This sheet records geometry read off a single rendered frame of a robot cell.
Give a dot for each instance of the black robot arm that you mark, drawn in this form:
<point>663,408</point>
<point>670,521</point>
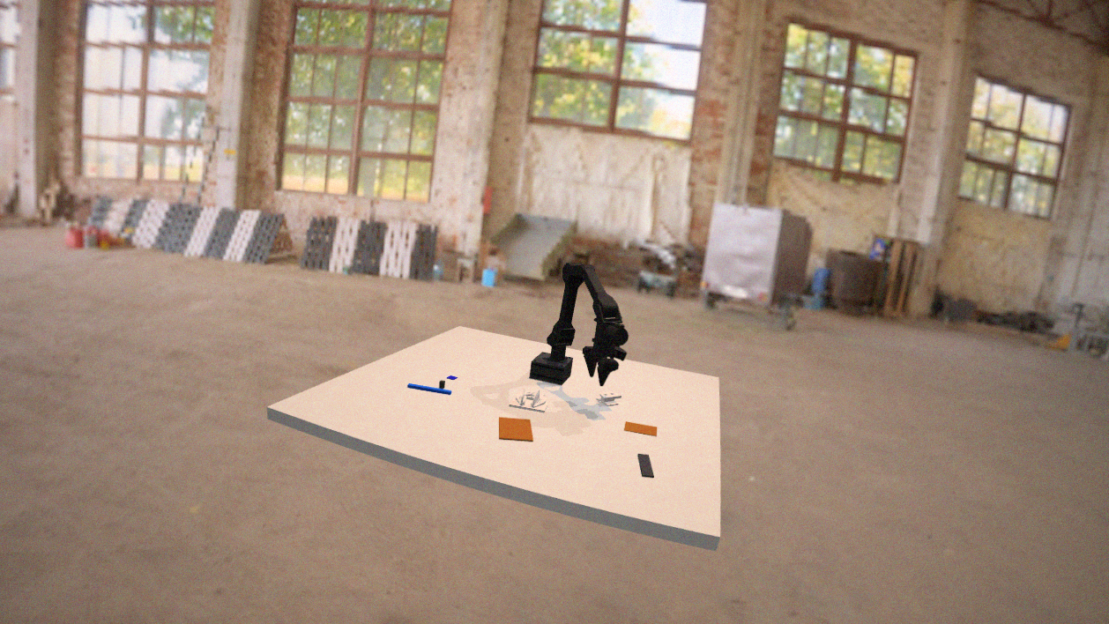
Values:
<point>604,306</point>

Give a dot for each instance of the blue flat bar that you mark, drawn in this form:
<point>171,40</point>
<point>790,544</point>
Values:
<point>426,388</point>

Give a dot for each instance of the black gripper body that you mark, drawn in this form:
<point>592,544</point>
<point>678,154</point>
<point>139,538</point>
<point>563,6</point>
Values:
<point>601,351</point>

